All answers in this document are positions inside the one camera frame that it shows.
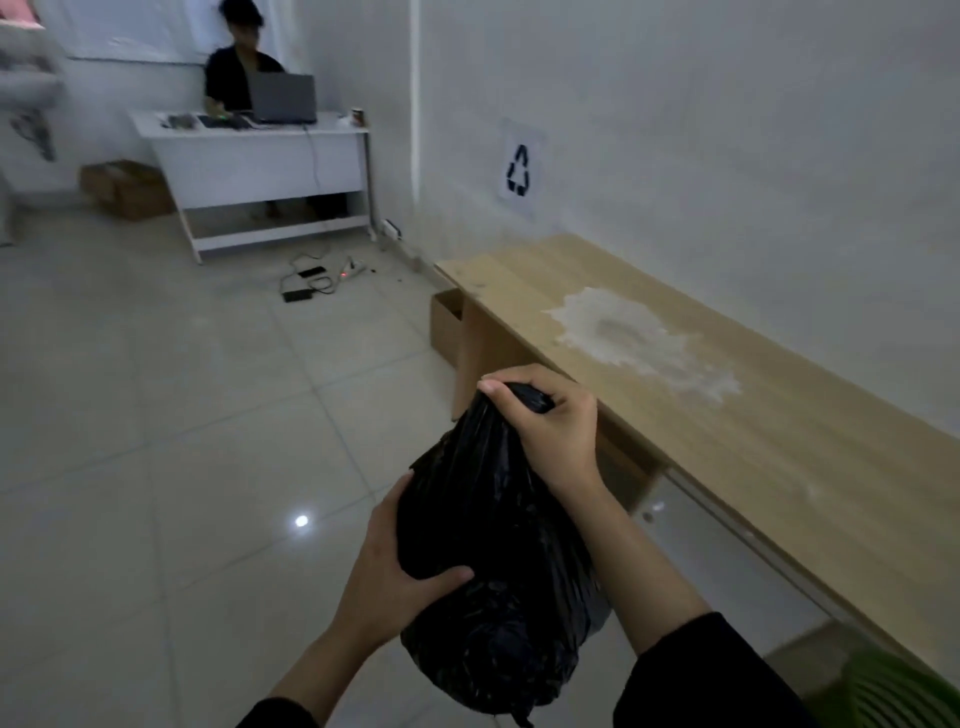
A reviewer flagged person's left hand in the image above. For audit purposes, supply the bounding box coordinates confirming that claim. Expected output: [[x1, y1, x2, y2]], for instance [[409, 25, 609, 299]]
[[330, 472, 475, 653]]

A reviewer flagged person's right hand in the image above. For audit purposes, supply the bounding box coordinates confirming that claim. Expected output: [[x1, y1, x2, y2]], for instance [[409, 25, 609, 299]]
[[477, 364, 606, 502]]

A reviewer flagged black plastic garbage bag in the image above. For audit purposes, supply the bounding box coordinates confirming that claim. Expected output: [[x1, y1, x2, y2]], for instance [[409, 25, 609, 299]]
[[396, 382, 612, 728]]

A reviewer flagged person's right forearm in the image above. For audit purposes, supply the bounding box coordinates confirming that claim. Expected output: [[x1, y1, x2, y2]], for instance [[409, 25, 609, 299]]
[[558, 480, 819, 728]]

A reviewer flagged person's left forearm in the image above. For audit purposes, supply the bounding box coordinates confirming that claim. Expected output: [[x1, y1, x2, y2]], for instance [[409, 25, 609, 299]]
[[238, 622, 391, 728]]

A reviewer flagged small cardboard box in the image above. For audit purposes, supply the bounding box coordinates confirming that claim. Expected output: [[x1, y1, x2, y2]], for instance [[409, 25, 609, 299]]
[[429, 289, 466, 369]]

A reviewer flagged white powder spill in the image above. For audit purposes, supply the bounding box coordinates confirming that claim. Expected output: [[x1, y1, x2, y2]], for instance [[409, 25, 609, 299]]
[[545, 287, 744, 406]]

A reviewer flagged recycling symbol paper sign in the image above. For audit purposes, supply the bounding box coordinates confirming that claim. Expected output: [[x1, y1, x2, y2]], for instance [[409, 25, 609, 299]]
[[497, 120, 549, 220]]

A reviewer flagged wooden bench table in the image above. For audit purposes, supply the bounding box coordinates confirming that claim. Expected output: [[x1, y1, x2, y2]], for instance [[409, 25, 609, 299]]
[[435, 234, 960, 680]]

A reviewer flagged white office desk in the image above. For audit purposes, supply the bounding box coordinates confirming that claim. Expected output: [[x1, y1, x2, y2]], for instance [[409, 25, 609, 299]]
[[129, 109, 376, 265]]

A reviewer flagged grey laptop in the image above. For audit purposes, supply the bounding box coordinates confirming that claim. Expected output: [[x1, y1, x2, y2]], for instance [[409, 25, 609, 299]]
[[248, 72, 318, 126]]

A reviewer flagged brown cardboard box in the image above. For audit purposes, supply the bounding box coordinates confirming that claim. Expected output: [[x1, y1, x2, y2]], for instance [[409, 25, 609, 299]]
[[80, 159, 177, 222]]

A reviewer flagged green striped basket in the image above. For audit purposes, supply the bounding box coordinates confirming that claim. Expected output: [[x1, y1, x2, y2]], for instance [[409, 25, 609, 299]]
[[806, 648, 960, 728]]

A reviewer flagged black cable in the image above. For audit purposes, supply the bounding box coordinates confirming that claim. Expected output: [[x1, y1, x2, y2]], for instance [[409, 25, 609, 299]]
[[279, 126, 354, 295]]

